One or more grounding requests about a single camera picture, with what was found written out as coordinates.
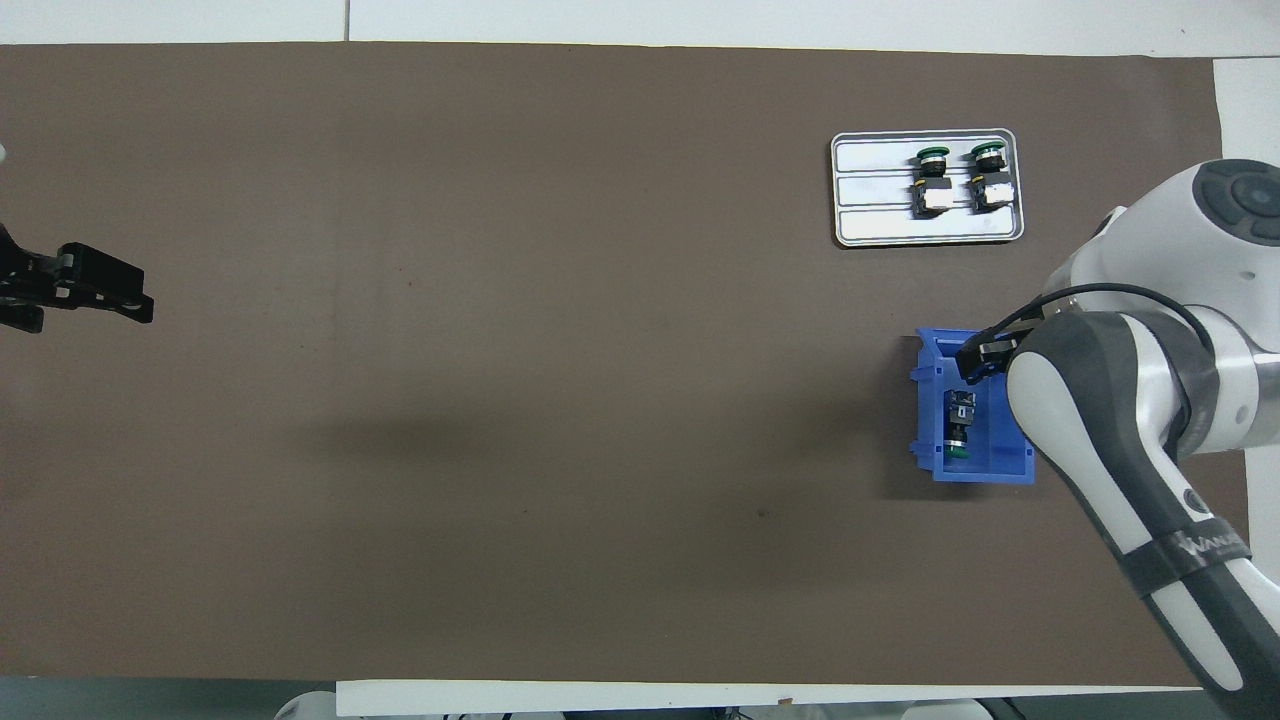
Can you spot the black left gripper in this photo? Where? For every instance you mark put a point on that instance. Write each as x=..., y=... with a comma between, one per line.
x=22, y=268

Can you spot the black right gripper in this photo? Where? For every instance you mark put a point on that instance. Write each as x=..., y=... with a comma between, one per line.
x=1005, y=345

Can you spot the green push button switch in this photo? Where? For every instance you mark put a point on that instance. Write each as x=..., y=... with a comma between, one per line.
x=932, y=195
x=990, y=190
x=960, y=425

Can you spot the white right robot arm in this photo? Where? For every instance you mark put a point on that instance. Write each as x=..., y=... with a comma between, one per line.
x=1150, y=420

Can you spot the blue plastic storage bin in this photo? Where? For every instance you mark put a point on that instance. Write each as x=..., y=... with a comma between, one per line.
x=985, y=450

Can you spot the grey metal tray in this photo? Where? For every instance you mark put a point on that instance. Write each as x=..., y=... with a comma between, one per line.
x=880, y=225

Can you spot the brown paper table mat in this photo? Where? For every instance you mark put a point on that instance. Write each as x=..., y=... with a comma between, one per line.
x=500, y=450

